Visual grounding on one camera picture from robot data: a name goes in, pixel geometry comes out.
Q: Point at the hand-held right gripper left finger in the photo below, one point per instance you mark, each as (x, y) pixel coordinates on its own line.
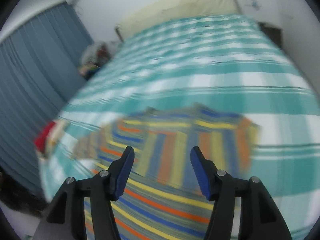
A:
(123, 175)

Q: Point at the blue curtain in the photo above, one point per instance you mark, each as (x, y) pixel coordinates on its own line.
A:
(30, 80)

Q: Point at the red and white cloth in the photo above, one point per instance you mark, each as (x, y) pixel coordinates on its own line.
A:
(43, 137)

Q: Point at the striped knit sweater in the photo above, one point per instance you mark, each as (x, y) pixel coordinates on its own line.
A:
(170, 155)

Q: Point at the bedside clutter pile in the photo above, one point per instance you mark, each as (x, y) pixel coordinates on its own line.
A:
(96, 55)

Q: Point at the blue wall fixture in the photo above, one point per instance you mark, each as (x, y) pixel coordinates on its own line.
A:
(252, 1)

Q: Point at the dark wooden nightstand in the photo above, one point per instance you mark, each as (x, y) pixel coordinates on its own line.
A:
(272, 33)

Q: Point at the cream padded headboard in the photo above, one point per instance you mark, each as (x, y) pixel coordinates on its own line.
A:
(187, 7)

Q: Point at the green checked bed sheet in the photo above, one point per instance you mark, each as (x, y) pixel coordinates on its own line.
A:
(225, 80)

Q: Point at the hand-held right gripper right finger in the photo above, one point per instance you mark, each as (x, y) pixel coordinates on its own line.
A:
(198, 172)

